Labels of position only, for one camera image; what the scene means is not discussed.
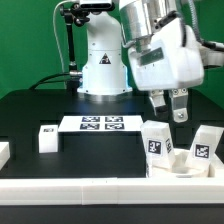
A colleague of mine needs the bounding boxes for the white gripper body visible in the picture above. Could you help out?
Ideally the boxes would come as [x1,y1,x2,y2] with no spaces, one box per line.
[128,18,204,91]

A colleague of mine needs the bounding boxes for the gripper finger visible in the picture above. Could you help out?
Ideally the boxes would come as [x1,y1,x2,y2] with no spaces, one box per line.
[149,90,167,116]
[169,88,188,123]

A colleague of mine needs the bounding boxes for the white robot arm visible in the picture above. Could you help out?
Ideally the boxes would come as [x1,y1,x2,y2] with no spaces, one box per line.
[79,0,224,123]

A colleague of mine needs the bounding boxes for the white marker sheet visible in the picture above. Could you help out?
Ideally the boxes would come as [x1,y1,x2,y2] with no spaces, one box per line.
[58,115,143,132]

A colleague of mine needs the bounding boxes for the white U-shaped wall fence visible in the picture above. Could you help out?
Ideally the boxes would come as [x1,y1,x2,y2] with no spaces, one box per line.
[0,141,224,206]

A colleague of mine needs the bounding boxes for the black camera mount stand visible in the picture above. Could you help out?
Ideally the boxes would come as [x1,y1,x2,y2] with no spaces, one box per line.
[59,0,116,91]

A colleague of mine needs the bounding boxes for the black cables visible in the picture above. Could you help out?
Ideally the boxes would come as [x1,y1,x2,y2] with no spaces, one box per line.
[29,72,83,90]

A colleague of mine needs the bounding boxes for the white cable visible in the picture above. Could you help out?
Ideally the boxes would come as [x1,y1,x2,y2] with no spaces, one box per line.
[52,0,75,73]

